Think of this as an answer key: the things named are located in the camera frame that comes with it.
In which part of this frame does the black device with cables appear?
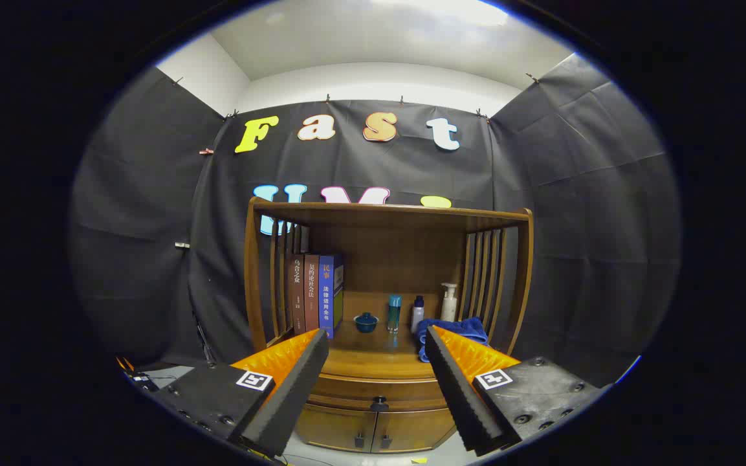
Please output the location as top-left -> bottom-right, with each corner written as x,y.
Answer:
124,369 -> 160,392

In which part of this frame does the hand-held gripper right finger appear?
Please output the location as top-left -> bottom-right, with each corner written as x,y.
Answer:
426,326 -> 613,457

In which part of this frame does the white pump bottle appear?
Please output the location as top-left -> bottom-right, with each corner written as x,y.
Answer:
440,283 -> 459,322

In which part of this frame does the dark brown book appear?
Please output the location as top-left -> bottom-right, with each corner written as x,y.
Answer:
291,257 -> 307,335

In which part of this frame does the wooden drawer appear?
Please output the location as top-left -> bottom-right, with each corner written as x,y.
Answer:
311,374 -> 451,413

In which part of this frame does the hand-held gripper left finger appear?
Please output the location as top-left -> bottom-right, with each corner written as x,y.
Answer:
153,328 -> 330,458

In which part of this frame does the wooden cabinet door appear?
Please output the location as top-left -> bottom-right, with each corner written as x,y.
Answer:
295,405 -> 377,452
373,408 -> 456,452

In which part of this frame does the blue folded towel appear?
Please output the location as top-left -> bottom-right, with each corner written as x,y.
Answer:
417,316 -> 488,363

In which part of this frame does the wooden countertop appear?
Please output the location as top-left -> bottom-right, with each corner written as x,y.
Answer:
268,291 -> 516,381

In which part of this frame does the reddish brown book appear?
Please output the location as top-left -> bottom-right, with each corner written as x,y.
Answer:
303,254 -> 320,332

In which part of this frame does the blue book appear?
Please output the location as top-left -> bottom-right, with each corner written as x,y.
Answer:
318,254 -> 346,339

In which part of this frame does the wooden cabinet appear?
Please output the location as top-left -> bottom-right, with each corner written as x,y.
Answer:
244,197 -> 534,454

